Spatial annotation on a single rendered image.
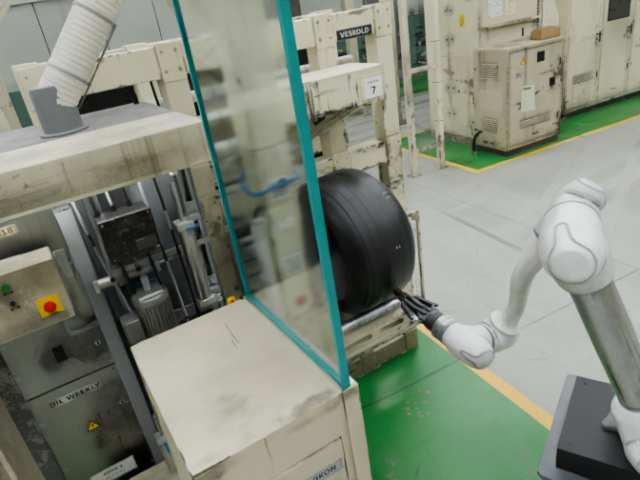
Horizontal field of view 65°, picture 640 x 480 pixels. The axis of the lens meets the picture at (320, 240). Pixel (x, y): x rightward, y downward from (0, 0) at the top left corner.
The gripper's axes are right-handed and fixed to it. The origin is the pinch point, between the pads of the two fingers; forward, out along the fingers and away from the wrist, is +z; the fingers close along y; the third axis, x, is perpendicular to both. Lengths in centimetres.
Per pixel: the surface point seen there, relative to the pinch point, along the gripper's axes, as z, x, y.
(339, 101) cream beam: 54, -58, -13
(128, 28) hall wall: 942, 22, -131
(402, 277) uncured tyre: 2.8, -5.1, -3.0
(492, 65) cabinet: 294, 36, -384
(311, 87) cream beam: 55, -66, -1
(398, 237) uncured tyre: 4.9, -21.8, -2.8
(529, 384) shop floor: -4, 103, -89
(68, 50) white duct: 61, -93, 78
